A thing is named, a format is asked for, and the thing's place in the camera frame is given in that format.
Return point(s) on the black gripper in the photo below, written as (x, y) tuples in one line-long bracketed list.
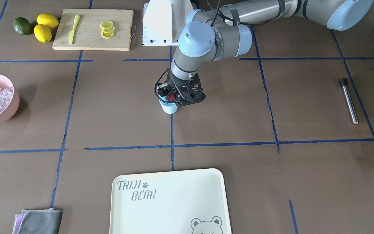
[(173, 82)]

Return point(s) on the steel muddler black tip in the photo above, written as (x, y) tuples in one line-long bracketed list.
[(352, 113)]

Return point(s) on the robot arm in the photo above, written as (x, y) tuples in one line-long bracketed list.
[(224, 33)]

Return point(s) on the light blue plastic cup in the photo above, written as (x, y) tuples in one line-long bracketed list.
[(169, 108)]

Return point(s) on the lemon slices stack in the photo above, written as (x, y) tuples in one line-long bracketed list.
[(107, 29)]

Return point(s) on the bamboo cutting board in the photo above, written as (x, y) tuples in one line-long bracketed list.
[(88, 32)]

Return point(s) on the cream bear tray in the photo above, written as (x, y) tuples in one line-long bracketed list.
[(176, 202)]

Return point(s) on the yellow plastic knife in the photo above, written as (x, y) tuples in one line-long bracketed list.
[(73, 30)]

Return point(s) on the upper yellow lemon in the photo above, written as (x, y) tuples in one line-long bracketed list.
[(49, 20)]

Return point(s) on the yellow lemon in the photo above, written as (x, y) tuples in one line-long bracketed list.
[(42, 33), (49, 20)]

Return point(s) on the lower yellow lemon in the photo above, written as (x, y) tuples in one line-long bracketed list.
[(42, 33)]

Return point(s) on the green avocado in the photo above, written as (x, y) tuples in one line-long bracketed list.
[(22, 26)]

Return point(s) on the grey folded cloth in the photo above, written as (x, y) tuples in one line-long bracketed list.
[(34, 221)]

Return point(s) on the pink bowl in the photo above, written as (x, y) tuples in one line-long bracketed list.
[(13, 106)]

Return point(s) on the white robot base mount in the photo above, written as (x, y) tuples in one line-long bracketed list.
[(163, 21)]

